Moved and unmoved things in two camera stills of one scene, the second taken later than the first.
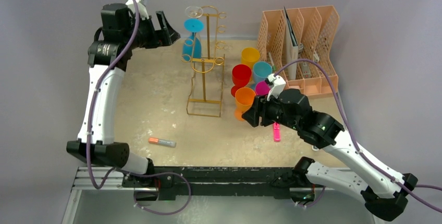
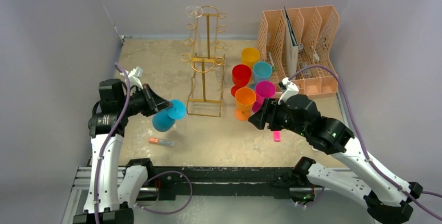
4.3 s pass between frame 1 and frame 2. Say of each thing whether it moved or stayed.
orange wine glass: stayed
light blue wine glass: stayed
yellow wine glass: stayed
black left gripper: moved
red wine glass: stayed
